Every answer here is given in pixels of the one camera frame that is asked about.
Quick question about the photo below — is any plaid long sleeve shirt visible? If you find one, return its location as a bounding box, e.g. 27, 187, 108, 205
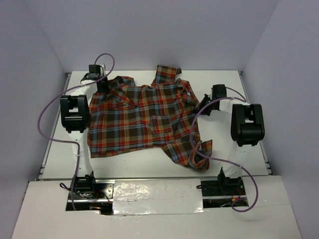
87, 65, 213, 170

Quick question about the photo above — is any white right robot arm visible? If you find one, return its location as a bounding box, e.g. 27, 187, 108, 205
194, 84, 265, 195

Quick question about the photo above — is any glossy white tape patch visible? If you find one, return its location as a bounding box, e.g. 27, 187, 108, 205
113, 179, 203, 216

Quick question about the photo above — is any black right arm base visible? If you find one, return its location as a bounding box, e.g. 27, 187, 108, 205
196, 168, 245, 197

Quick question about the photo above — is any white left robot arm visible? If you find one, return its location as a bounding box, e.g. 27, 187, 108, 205
60, 64, 109, 177

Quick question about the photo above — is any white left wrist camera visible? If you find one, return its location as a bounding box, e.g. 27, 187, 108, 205
100, 64, 106, 75

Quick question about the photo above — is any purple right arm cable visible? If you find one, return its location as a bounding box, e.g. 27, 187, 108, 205
189, 87, 258, 214

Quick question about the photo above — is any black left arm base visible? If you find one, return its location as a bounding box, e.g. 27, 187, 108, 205
59, 172, 114, 202

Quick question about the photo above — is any aluminium table frame rail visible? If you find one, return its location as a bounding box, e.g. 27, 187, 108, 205
238, 71, 273, 175

